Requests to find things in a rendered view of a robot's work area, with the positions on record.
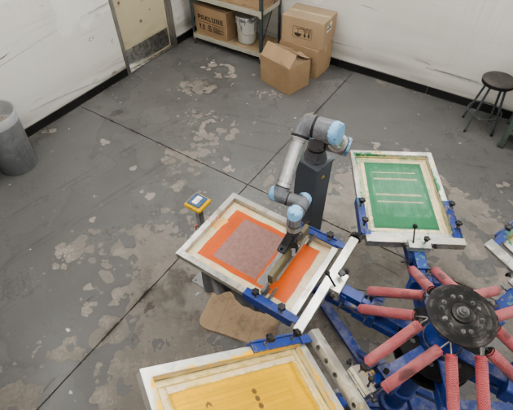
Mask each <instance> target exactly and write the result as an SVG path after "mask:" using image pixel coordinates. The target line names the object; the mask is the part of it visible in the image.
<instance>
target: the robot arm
mask: <svg viewBox="0 0 513 410"><path fill-rule="evenodd" d="M344 132H345V126H344V123H342V122H340V121H338V120H331V119H328V118H325V117H322V116H317V115H308V116H305V117H304V118H302V119H301V120H300V121H299V122H298V123H297V124H296V125H295V127H294V128H293V130H292V134H291V137H292V139H291V142H290V145H289V147H288V150H287V154H286V157H285V160H284V162H283V166H282V169H281V172H280V174H279V177H278V181H277V184H276V186H272V187H271V188H270V191H269V194H268V197H269V199H271V200H273V201H275V202H276V203H281V204H283V205H286V206H288V207H289V208H288V210H287V222H286V223H287V233H286V235H285V236H284V238H283V240H282V241H281V243H280V244H279V246H278V248H277V251H278V252H279V253H281V254H283V255H285V253H286V252H287V249H288V248H289V247H290V246H291V247H292V248H291V249H292V256H294V255H295V254H296V253H297V252H298V250H299V245H297V243H298V241H299V240H300V241H301V239H302V237H303V233H302V232H301V231H300V228H301V221H302V218H303V216H304V215H305V213H306V211H307V209H308V207H309V206H310V204H311V202H312V198H311V196H310V195H309V194H308V193H305V192H301V193H300V194H294V193H292V192H290V191H289V190H290V187H291V185H292V181H293V178H294V176H295V173H296V169H297V166H298V163H299V161H300V157H301V155H302V152H303V149H304V147H305V143H306V142H308V145H307V148H306V150H305V153H304V161H305V162H306V163H307V164H310V165H313V166H320V165H323V164H325V162H326V161H327V152H326V150H327V151H330V152H332V153H335V154H338V155H341V156H346V155H347V154H348V152H349V148H350V146H351V143H352V140H353V139H352V138H350V137H346V136H345V135H344ZM300 233H301V234H300ZM301 236H302V237H301Z"/></svg>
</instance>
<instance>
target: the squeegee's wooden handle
mask: <svg viewBox="0 0 513 410"><path fill-rule="evenodd" d="M300 231H301V232H302V233H303V237H302V236H301V237H302V239H301V241H300V240H299V241H298V243H297V245H300V244H301V243H302V242H303V240H304V239H305V237H306V236H307V235H308V234H309V225H307V224H305V225H304V226H303V228H302V229H301V230H300ZM291 248H292V247H291V246H290V247H289V248H288V249H287V252H286V253H285V255H282V256H281V257H280V259H279V260H278V262H277V263H276V265H275V266H274V267H273V268H272V269H271V271H270V273H269V274H268V282H269V283H270V284H272V285H273V283H274V281H275V279H276V278H277V276H278V275H279V274H280V273H281V271H282V270H283V268H284V267H285V265H286V264H287V262H288V260H289V259H290V258H291V257H292V249H291Z"/></svg>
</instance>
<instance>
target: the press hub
mask: <svg viewBox="0 0 513 410"><path fill-rule="evenodd" d="M413 310H415V311H416V312H417V313H418V316H427V317H428V319H429V320H430V321H429V322H428V321H425V322H423V323H422V324H421V326H422V327H423V330H422V331H420V333H419V337H417V336H414V337H412V338H411V339H409V340H408V341H407V342H405V343H403V344H402V345H401V346H399V347H398V348H397V349H396V350H394V351H393V354H394V357H395V359H397V358H399V357H400V356H402V355H404V354H405V353H407V352H409V351H411V350H413V349H415V348H416V347H418V346H420V345H421V346H422V347H423V349H424V350H425V351H426V350H427V349H428V348H430V347H431V346H433V345H434V344H436V345H438V346H439V347H441V346H442V345H444V344H445V343H447V342H448V341H450V342H452V353H453V354H456V355H457V356H459V355H460V353H461V352H462V349H465V350H467V351H469V352H471V353H473V354H475V355H479V354H480V347H484V346H486V345H488V344H490V343H491V342H492V341H493V340H494V339H495V337H496V336H497V333H498V318H497V315H496V313H495V311H494V310H493V308H492V306H491V305H490V303H489V302H488V301H487V300H486V299H485V298H484V297H483V296H481V295H480V294H478V293H477V292H475V291H474V290H472V289H470V288H467V287H466V286H460V285H455V284H448V285H443V286H438V287H437V288H436V289H434V290H433V291H432V292H431V293H430V295H429V296H428V297H427V302H426V311H425V307H417V308H415V309H413ZM426 312H427V314H426ZM441 350H442V351H443V355H442V356H440V357H439V358H437V359H436V360H434V361H433V362H431V363H430V364H429V365H428V366H426V367H425V368H423V369H422V370H420V371H419V372H417V373H416V374H415V375H414V376H412V377H410V378H409V379H408V380H406V381H405V382H403V383H402V384H401V386H400V388H399V389H398V390H397V392H396V393H394V394H392V395H390V396H388V395H387V394H386V393H385V394H381V395H379V396H378V402H379V406H380V408H370V410H407V405H408V404H407V401H408V400H409V399H412V398H413V397H414V396H415V393H416V390H417V389H418V388H419V387H420V386H421V387H423V388H425V389H428V390H432V391H435V390H436V389H435V386H434V382H439V383H443V382H442V378H441V372H440V369H439V365H438V360H441V361H445V355H446V353H450V351H449V344H447V345H446V346H445V347H443V348H441ZM475 374H476V371H475V367H473V366H471V365H469V364H468V363H466V362H464V361H462V360H460V359H458V381H459V387H461V386H462V385H464V384H465V383H466V382H467V380H469V379H470V378H472V377H473V376H474V375H475Z"/></svg>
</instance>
